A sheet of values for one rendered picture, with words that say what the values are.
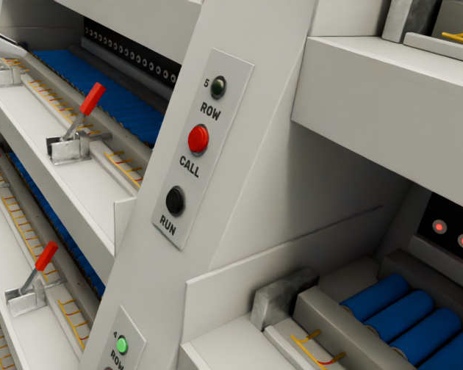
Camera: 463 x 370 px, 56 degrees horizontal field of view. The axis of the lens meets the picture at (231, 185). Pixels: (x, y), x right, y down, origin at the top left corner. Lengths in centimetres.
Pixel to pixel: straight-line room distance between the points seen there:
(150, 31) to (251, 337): 24
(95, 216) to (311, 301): 20
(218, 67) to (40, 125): 35
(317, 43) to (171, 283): 17
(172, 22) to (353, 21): 14
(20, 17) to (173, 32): 58
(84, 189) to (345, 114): 29
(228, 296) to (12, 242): 46
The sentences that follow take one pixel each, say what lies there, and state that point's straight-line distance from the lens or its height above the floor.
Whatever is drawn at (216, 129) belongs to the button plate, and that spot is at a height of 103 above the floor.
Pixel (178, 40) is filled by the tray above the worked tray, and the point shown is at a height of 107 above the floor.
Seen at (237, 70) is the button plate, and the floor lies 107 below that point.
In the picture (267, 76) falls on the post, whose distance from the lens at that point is 24.
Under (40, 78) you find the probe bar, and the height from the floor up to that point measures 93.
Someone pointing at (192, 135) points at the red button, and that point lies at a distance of 27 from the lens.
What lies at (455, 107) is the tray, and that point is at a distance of 19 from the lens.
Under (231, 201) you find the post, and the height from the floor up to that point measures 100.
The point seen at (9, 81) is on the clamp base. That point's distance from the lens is 73.
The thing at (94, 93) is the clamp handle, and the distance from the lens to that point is 48.
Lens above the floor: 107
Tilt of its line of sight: 16 degrees down
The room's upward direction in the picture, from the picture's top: 22 degrees clockwise
